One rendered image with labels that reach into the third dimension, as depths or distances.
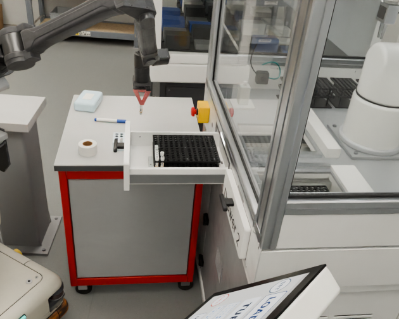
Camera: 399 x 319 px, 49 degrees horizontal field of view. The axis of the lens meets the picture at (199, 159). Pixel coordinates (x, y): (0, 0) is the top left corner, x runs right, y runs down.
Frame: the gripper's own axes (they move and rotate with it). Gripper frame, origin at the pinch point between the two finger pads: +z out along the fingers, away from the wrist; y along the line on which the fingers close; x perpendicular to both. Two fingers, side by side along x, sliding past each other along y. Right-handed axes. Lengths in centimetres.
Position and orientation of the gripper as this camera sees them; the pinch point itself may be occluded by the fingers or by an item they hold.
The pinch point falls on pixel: (141, 102)
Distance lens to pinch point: 171.6
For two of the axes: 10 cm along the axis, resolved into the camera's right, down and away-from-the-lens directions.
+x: -9.9, 0.2, -1.7
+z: -0.8, 8.4, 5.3
